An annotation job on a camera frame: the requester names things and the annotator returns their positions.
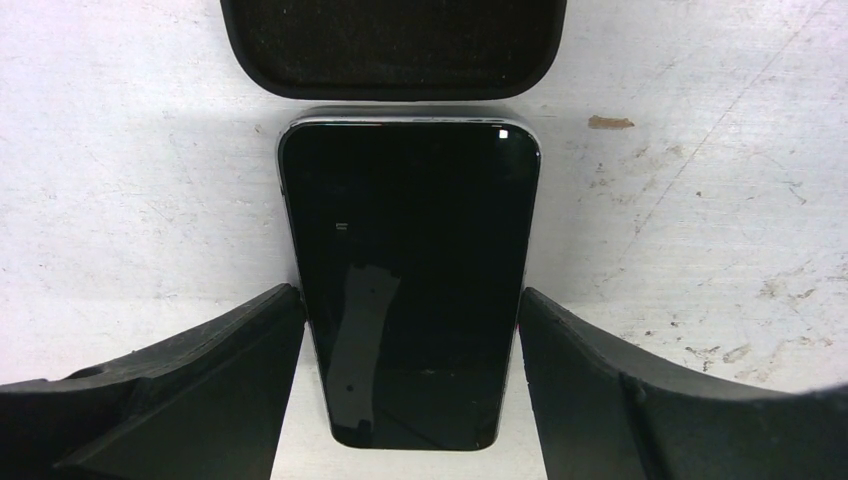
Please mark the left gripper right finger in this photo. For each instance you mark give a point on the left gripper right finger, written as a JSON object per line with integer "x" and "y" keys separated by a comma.
{"x": 607, "y": 409}

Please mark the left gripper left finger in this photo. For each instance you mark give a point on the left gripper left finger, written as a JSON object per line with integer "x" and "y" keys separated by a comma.
{"x": 207, "y": 403}

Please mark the black smartphone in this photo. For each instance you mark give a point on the black smartphone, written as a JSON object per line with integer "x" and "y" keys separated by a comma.
{"x": 411, "y": 240}

